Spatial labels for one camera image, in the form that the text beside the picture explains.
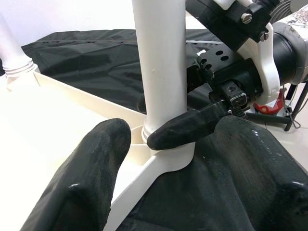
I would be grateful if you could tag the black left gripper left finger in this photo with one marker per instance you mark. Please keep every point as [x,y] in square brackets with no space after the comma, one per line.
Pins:
[79,183]

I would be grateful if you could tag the white plastic table leg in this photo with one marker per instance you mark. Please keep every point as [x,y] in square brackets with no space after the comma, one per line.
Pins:
[161,60]
[14,53]

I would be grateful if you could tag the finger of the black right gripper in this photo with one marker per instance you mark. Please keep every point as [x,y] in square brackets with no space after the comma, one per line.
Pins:
[195,79]
[183,130]

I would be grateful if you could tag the small red object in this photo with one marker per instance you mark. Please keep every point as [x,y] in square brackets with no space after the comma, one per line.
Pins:
[267,108]

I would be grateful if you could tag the white plastic table top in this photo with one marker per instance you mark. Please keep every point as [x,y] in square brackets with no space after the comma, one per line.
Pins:
[48,120]

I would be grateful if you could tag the black table cloth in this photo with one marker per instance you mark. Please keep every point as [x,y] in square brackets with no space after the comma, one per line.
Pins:
[96,60]

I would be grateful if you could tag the white standing fan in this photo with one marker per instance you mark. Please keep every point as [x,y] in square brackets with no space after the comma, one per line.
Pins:
[286,8]

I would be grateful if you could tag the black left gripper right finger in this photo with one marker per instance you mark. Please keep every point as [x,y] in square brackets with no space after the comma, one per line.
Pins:
[264,180]

